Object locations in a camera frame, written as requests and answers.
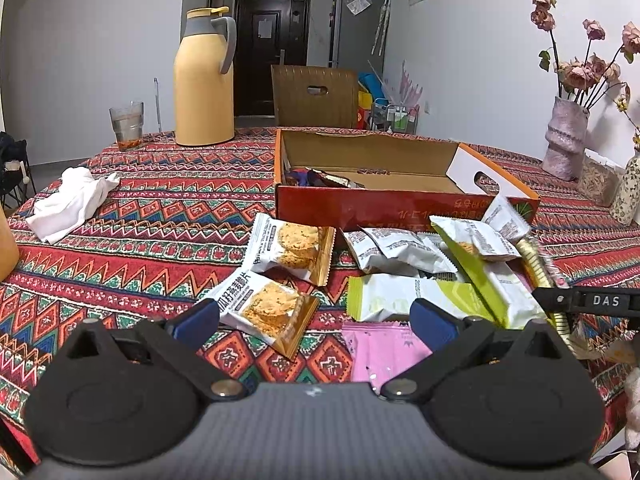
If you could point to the red and yellow gift bag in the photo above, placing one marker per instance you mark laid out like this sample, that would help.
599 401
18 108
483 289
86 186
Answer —
363 112

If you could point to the wooden chair back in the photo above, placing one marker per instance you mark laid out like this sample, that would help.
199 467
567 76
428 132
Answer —
300 107

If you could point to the orange cardboard box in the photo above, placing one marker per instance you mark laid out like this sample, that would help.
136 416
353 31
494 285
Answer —
320 205

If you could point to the green and white packet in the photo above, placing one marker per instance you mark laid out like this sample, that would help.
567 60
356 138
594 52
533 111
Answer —
395 297
500 290

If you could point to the white cloth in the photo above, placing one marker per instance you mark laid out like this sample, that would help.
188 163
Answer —
70 205

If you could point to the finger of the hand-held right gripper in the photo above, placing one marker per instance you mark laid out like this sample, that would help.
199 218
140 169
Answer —
600 302

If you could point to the gold striped packet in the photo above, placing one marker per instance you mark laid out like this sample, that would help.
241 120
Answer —
537 265

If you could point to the grey refrigerator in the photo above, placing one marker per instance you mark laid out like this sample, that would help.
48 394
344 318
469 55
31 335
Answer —
352 40

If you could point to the pink feather decoration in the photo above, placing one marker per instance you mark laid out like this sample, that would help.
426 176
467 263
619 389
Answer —
407 87

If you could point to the orange container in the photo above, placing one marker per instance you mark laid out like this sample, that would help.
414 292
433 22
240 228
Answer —
7 250

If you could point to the dark wrapper packet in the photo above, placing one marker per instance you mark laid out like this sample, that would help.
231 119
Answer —
320 178

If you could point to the dark door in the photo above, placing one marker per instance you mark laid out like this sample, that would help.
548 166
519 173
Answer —
270 70

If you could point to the blue roll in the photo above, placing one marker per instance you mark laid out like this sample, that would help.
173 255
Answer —
371 82

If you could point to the dried pink flowers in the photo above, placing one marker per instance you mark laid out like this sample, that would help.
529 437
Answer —
580 72

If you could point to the glass cup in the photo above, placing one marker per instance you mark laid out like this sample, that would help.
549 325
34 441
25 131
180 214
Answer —
126 127

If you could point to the person's right forearm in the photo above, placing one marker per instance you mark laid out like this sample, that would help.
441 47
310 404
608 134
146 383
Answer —
634 400

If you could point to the pink packet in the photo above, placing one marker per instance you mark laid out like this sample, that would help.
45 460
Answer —
380 355

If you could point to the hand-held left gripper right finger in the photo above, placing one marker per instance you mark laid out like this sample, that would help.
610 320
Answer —
432 325

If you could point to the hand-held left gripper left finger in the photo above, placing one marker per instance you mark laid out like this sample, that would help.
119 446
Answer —
197 322

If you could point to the yellow thermos jug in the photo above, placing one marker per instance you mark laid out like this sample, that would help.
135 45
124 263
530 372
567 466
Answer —
202 95

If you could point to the clear storage container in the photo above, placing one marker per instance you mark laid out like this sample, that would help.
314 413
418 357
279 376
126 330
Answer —
597 180

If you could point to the speckled vase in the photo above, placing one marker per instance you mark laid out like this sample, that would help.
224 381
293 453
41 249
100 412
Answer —
627 195

